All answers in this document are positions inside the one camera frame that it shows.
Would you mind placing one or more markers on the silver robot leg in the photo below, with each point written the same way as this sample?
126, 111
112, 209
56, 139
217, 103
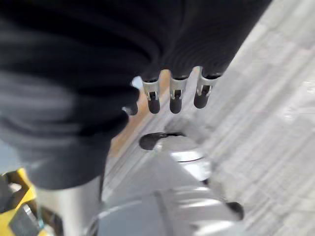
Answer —
177, 196

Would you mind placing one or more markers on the yellow shelf frame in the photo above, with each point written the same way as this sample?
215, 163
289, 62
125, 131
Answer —
25, 194

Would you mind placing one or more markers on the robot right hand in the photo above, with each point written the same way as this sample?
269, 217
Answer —
73, 73

